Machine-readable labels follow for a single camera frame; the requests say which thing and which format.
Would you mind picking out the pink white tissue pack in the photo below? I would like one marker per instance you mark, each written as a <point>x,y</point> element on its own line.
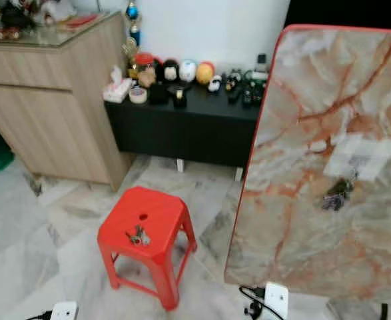
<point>117,88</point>

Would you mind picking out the wide black remote control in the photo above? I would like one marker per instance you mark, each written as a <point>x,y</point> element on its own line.
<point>250,94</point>

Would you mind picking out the yellow round toy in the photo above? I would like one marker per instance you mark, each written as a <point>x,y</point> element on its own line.
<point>205,72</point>

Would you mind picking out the key bunch with purple fob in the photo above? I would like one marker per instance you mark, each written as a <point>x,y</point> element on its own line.
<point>338,193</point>

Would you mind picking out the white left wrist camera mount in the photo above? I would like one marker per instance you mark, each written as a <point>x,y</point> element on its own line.
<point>65,310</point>

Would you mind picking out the gold trophy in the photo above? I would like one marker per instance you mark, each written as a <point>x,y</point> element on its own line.
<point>130,50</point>

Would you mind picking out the small black penguin toy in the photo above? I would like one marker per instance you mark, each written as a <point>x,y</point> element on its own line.
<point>232,80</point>

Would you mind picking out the black table leg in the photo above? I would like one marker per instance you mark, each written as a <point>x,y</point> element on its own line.
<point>384,312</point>

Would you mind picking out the blue ball trophy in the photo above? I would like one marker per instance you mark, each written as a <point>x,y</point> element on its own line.
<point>132,13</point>

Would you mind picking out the black tape dispenser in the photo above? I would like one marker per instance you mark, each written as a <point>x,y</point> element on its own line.
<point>180,98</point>

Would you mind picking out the clear adhesive wall hook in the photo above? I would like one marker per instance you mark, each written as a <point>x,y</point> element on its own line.
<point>362,154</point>

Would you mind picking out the white tape roll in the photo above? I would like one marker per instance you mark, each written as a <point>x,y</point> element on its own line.
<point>138,95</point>

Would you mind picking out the black television screen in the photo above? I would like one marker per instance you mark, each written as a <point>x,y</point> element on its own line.
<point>342,13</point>

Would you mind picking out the black pouch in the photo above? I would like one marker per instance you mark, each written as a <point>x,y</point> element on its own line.
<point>158,93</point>

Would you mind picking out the red packet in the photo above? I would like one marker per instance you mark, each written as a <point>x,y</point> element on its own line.
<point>82,20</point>

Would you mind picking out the clear jar with red lid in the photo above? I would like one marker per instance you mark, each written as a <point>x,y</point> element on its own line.
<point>144,66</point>

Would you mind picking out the small panda toy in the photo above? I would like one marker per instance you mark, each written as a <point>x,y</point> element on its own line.
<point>215,83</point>

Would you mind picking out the small silver key bunch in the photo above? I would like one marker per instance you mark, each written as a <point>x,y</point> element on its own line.
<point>139,235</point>

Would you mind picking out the white round toy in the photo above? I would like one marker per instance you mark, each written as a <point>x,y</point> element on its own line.
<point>187,70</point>

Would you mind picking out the light wooden cabinet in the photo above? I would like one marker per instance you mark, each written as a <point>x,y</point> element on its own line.
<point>48,113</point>

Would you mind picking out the red plastic stool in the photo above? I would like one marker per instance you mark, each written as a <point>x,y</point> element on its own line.
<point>172,216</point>

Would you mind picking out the black low console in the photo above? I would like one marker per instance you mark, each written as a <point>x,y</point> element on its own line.
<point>188,130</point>

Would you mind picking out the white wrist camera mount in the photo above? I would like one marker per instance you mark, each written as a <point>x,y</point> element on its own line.
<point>276,300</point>
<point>65,310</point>

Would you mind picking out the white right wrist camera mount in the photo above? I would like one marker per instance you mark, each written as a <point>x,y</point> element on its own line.
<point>276,300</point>

